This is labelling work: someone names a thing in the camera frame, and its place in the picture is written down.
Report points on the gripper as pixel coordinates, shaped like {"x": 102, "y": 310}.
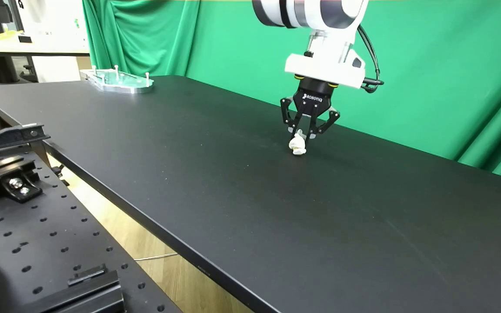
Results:
{"x": 313, "y": 99}

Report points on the small white object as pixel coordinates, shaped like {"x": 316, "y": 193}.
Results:
{"x": 297, "y": 144}

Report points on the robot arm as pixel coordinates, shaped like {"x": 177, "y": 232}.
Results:
{"x": 320, "y": 13}

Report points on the green curtain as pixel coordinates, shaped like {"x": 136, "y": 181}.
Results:
{"x": 255, "y": 48}

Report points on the metal plate with pegs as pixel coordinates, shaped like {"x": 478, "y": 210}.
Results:
{"x": 118, "y": 82}

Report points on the wooden desk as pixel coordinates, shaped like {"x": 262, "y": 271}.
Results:
{"x": 24, "y": 48}

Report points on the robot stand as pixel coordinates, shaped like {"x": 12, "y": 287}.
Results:
{"x": 37, "y": 230}

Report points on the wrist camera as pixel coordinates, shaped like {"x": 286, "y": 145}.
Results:
{"x": 324, "y": 69}

